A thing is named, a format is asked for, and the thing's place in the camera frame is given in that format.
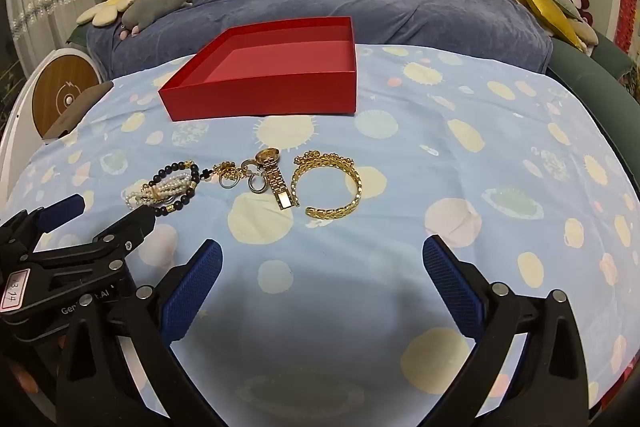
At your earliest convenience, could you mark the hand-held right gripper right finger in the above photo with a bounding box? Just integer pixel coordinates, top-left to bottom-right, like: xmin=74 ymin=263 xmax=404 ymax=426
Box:
xmin=422 ymin=234 xmax=591 ymax=427

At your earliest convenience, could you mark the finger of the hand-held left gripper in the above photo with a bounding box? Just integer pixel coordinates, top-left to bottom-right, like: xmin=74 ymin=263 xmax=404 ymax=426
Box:
xmin=30 ymin=208 xmax=157 ymax=281
xmin=0 ymin=193 xmax=87 ymax=259

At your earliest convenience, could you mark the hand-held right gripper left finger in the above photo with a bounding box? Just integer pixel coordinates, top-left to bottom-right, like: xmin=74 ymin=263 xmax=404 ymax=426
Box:
xmin=55 ymin=238 xmax=223 ymax=427

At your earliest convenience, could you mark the white pearl bracelet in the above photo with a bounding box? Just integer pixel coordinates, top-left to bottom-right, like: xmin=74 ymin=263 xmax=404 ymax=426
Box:
xmin=123 ymin=173 xmax=195 ymax=211

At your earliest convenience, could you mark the dark bead bracelet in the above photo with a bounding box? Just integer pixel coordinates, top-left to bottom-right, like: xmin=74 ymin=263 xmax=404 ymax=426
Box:
xmin=146 ymin=161 xmax=212 ymax=219

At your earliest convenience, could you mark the thin gold chain necklace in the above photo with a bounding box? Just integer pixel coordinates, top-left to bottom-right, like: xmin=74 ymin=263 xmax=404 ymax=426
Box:
xmin=212 ymin=161 xmax=247 ymax=188

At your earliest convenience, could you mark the gold bangle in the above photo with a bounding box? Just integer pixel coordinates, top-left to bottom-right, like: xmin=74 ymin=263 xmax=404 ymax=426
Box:
xmin=291 ymin=158 xmax=363 ymax=221

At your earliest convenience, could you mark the gold wrist watch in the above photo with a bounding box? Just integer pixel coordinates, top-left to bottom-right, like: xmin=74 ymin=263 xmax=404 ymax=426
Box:
xmin=254 ymin=148 xmax=294 ymax=211

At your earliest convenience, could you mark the gold chain bracelet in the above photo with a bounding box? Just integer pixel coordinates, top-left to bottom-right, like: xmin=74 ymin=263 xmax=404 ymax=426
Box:
xmin=294 ymin=150 xmax=357 ymax=170

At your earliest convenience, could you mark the red cardboard box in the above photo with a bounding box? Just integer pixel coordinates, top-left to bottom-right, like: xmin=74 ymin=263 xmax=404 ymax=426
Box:
xmin=158 ymin=16 xmax=359 ymax=122

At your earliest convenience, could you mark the white device with wooden disc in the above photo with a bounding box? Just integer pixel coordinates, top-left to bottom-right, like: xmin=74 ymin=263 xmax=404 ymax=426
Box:
xmin=0 ymin=47 xmax=109 ymax=210

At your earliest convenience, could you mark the flower shaped cushion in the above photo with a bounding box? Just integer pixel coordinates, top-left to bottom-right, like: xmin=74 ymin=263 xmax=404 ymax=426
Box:
xmin=76 ymin=0 xmax=156 ymax=28

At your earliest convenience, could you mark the grey plush toy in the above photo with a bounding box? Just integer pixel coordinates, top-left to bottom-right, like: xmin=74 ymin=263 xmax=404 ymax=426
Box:
xmin=120 ymin=0 xmax=195 ymax=39

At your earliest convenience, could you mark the green sofa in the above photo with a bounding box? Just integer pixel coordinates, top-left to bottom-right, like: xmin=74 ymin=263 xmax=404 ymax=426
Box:
xmin=67 ymin=0 xmax=640 ymax=168

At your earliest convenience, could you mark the gold cushion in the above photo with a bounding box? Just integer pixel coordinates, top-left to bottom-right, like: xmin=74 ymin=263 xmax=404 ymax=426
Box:
xmin=505 ymin=0 xmax=586 ymax=53

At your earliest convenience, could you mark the red patterned wall hanging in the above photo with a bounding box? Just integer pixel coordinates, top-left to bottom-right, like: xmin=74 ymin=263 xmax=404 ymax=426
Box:
xmin=612 ymin=0 xmax=640 ymax=54

